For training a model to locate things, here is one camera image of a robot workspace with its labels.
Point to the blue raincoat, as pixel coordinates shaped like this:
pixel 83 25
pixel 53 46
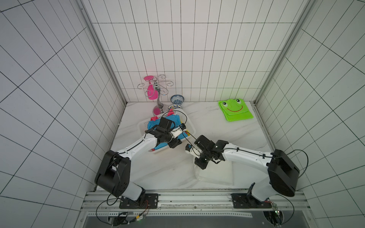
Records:
pixel 162 128

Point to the silver cup holder stand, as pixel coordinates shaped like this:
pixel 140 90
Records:
pixel 161 86

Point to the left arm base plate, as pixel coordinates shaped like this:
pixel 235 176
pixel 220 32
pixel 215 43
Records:
pixel 147 200

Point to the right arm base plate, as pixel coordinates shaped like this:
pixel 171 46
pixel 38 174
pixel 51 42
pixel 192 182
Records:
pixel 245 201

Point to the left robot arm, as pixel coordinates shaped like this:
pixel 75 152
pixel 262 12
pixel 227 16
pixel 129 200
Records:
pixel 114 172

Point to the blue patterned bowl front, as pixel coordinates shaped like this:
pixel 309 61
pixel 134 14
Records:
pixel 173 107

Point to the blue patterned bowl rear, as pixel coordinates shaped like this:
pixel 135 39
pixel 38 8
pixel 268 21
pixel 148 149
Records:
pixel 177 99

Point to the aluminium mounting rail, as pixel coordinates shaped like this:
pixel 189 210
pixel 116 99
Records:
pixel 209 203

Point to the white plastic basket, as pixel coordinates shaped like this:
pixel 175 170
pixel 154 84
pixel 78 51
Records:
pixel 142 125

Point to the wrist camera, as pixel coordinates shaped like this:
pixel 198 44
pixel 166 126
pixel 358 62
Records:
pixel 178 131
pixel 189 149

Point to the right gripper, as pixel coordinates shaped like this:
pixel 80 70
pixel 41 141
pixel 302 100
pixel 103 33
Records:
pixel 201 162

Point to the pink cup on stand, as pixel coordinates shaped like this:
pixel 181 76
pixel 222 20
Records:
pixel 151 92

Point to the pink rabbit raincoat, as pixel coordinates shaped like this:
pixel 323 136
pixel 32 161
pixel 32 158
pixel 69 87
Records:
pixel 164 115

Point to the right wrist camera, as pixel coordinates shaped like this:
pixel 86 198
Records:
pixel 189 149

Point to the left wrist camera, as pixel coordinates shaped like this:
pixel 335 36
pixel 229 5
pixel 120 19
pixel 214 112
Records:
pixel 178 131

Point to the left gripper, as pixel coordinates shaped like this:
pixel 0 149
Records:
pixel 175 143

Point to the green frog raincoat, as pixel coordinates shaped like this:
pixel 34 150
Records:
pixel 235 110

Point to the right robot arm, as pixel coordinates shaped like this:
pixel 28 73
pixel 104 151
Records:
pixel 281 173

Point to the blue patterned bowl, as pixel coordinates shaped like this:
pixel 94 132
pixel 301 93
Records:
pixel 173 107
pixel 177 99

